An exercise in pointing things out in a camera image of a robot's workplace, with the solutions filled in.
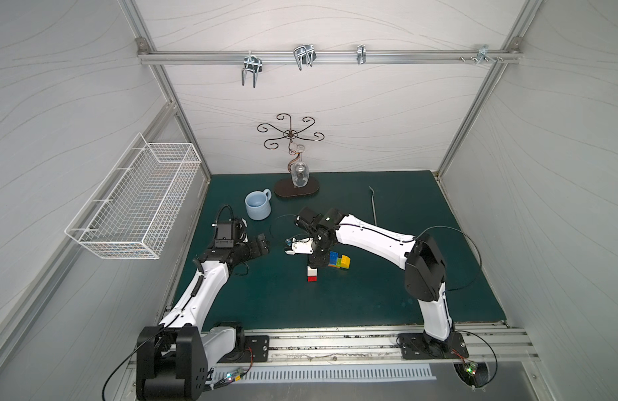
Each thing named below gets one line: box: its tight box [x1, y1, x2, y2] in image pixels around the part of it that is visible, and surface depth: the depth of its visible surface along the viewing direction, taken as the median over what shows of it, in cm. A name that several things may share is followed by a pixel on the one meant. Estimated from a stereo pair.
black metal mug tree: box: [256, 112, 325, 198], surface depth 95 cm
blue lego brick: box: [329, 250, 339, 266], surface depth 90 cm
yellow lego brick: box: [340, 254, 351, 270], surface depth 90 cm
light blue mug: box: [244, 188, 272, 221], surface depth 104 cm
